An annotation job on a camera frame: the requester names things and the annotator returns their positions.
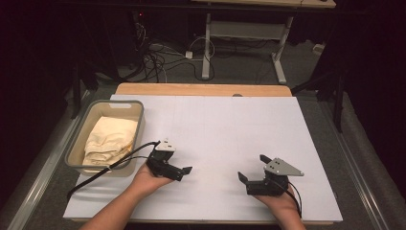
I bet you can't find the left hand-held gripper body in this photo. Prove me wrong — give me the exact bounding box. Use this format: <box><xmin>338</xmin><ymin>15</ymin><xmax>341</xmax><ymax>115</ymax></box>
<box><xmin>146</xmin><ymin>140</ymin><xmax>187</xmax><ymax>182</ymax></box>

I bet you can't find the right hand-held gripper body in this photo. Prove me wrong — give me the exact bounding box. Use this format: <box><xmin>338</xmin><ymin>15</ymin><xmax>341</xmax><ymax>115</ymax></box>
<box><xmin>245</xmin><ymin>157</ymin><xmax>305</xmax><ymax>197</ymax></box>

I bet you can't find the cream garment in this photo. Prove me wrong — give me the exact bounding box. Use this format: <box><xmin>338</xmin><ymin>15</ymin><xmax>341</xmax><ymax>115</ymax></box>
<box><xmin>81</xmin><ymin>115</ymin><xmax>139</xmax><ymax>169</ymax></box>

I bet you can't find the beige basket with grey rim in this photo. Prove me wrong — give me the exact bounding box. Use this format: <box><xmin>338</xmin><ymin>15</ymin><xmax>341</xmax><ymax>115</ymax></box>
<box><xmin>64</xmin><ymin>99</ymin><xmax>147</xmax><ymax>177</ymax></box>

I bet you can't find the person's left hand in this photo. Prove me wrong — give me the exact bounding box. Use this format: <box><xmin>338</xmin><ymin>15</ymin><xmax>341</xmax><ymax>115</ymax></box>
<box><xmin>131</xmin><ymin>162</ymin><xmax>175</xmax><ymax>196</ymax></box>

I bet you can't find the person's right hand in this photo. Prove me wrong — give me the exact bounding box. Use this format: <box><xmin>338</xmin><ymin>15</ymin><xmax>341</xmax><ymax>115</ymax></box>
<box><xmin>253</xmin><ymin>187</ymin><xmax>302</xmax><ymax>219</ymax></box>

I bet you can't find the white table board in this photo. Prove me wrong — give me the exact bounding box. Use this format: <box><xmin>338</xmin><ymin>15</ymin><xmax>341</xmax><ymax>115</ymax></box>
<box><xmin>62</xmin><ymin>94</ymin><xmax>344</xmax><ymax>223</ymax></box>

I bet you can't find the wooden table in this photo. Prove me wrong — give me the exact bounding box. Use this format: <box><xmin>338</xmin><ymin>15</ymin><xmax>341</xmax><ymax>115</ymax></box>
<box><xmin>70</xmin><ymin>82</ymin><xmax>337</xmax><ymax>226</ymax></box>

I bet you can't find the black metal stand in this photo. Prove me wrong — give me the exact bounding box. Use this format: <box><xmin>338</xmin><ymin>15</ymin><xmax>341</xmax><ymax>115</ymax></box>
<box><xmin>290</xmin><ymin>68</ymin><xmax>348</xmax><ymax>134</ymax></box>
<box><xmin>70</xmin><ymin>58</ymin><xmax>82</xmax><ymax>120</ymax></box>

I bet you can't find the desk with white legs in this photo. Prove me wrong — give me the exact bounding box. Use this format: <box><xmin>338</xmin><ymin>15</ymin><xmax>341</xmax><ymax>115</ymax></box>
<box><xmin>191</xmin><ymin>0</ymin><xmax>338</xmax><ymax>85</ymax></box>

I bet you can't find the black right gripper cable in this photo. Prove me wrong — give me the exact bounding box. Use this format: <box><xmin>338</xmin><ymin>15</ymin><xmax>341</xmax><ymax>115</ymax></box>
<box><xmin>281</xmin><ymin>180</ymin><xmax>304</xmax><ymax>219</ymax></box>

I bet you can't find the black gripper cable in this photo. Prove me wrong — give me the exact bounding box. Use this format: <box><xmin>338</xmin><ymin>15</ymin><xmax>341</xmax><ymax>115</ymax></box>
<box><xmin>281</xmin><ymin>180</ymin><xmax>304</xmax><ymax>219</ymax></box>
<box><xmin>65</xmin><ymin>140</ymin><xmax>161</xmax><ymax>201</ymax></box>

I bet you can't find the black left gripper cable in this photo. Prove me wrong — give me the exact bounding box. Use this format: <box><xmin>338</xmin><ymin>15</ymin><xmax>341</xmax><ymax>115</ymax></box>
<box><xmin>65</xmin><ymin>140</ymin><xmax>161</xmax><ymax>201</ymax></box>

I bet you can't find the silver metal rail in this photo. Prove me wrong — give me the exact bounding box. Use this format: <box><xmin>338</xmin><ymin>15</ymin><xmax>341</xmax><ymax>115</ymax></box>
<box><xmin>319</xmin><ymin>101</ymin><xmax>391</xmax><ymax>230</ymax></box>
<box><xmin>6</xmin><ymin>90</ymin><xmax>93</xmax><ymax>230</ymax></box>

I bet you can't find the tangle of floor cables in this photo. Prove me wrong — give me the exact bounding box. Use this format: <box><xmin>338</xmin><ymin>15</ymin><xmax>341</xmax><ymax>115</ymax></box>
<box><xmin>118</xmin><ymin>22</ymin><xmax>218</xmax><ymax>84</ymax></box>

